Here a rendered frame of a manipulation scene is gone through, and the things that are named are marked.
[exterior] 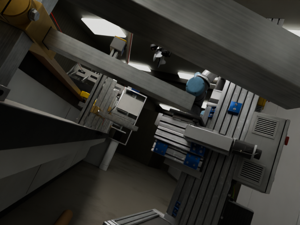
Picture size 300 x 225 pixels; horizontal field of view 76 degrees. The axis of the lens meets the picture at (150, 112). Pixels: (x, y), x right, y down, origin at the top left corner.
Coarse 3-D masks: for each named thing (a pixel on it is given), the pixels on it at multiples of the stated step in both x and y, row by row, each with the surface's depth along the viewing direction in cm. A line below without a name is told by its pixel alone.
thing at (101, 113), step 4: (80, 104) 130; (100, 112) 131; (104, 112) 132; (104, 116) 132; (108, 116) 132; (112, 116) 132; (112, 120) 132; (116, 120) 132; (120, 120) 133; (124, 124) 133; (128, 124) 133; (132, 128) 134; (136, 128) 134
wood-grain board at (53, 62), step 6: (36, 54) 69; (42, 60) 74; (48, 60) 72; (54, 60) 77; (48, 66) 80; (54, 66) 79; (60, 66) 84; (54, 72) 88; (60, 72) 87; (60, 78) 97; (66, 78) 96; (66, 84) 109; (72, 84) 109; (72, 90) 122; (78, 90) 124; (78, 96) 141; (84, 102) 163
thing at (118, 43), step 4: (116, 36) 106; (112, 40) 106; (116, 40) 106; (120, 40) 107; (124, 40) 107; (112, 44) 106; (116, 44) 106; (120, 44) 106; (124, 44) 107; (112, 48) 107; (116, 48) 106; (120, 48) 106; (120, 52) 108
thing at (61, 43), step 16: (48, 32) 34; (48, 48) 36; (64, 48) 34; (80, 48) 34; (96, 64) 34; (112, 64) 35; (128, 64) 35; (128, 80) 35; (144, 80) 35; (160, 80) 36; (160, 96) 36; (176, 96) 36; (192, 96) 37
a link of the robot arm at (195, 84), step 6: (204, 72) 124; (210, 72) 123; (192, 78) 122; (198, 78) 121; (204, 78) 121; (210, 78) 123; (186, 84) 123; (192, 84) 121; (198, 84) 120; (204, 84) 120; (186, 90) 126; (192, 90) 120; (198, 90) 119; (204, 90) 123; (198, 96) 124
